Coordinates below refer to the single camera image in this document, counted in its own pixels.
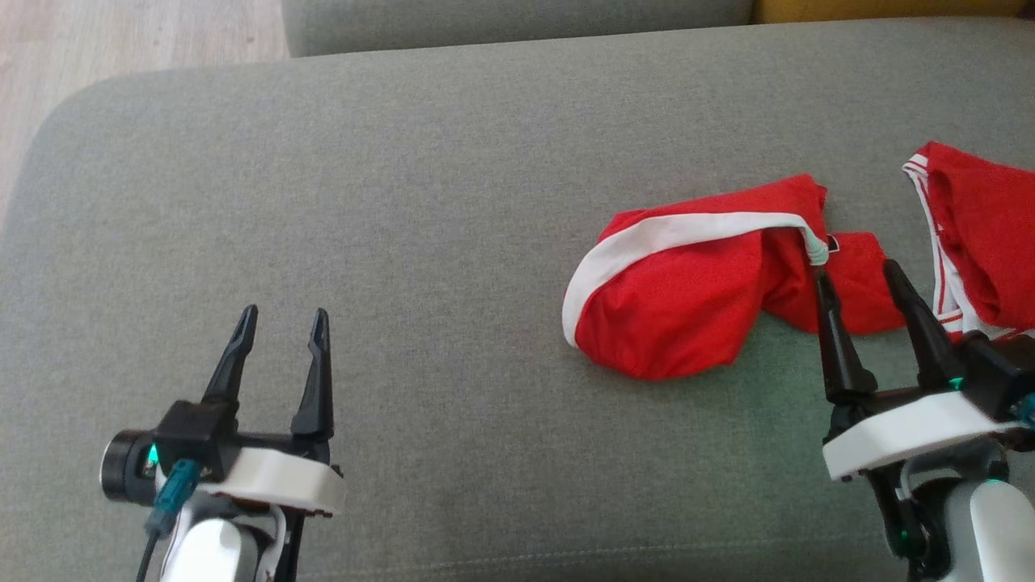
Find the red shorts with white stripes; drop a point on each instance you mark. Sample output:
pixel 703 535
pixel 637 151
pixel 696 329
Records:
pixel 986 234

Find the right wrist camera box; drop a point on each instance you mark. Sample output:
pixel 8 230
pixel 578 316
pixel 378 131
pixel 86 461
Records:
pixel 999 376

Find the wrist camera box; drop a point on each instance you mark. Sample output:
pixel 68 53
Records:
pixel 194 436
pixel 999 376

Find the red t-shirt with white band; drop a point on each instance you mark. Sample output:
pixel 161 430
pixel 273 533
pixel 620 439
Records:
pixel 679 307

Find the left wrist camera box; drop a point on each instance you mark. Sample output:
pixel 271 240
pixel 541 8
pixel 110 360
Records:
pixel 194 436

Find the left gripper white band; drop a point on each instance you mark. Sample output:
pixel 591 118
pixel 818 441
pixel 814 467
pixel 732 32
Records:
pixel 283 481

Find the large grey sofa ottoman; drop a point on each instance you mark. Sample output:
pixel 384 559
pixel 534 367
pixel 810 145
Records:
pixel 404 242

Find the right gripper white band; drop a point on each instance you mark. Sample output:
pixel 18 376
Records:
pixel 906 436

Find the yellow sofa back cushion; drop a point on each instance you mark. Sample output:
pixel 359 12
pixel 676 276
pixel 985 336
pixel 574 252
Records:
pixel 889 8

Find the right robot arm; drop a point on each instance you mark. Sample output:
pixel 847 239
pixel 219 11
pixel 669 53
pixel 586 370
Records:
pixel 986 525

